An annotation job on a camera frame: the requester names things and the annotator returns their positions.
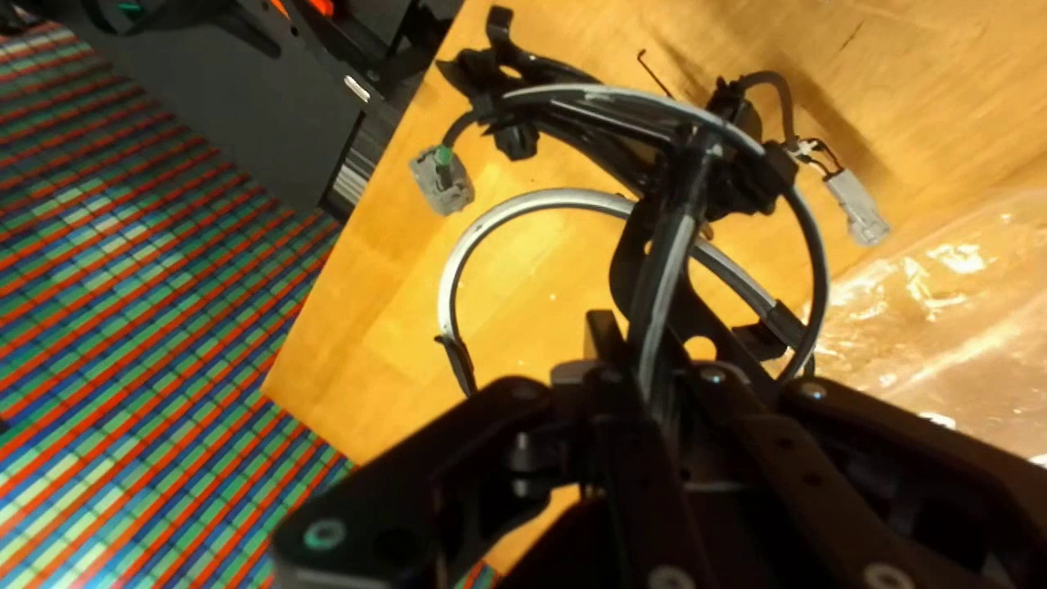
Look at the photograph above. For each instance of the clear plastic bag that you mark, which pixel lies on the clear plastic bag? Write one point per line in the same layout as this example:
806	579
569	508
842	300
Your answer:
961	330

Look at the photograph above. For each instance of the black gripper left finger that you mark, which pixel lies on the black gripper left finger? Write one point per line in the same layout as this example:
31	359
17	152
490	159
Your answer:
470	479

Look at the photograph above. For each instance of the multicoloured patterned backdrop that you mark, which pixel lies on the multicoloured patterned backdrop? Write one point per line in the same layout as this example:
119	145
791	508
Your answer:
119	362

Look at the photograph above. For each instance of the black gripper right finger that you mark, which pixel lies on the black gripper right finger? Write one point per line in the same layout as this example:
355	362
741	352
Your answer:
871	492

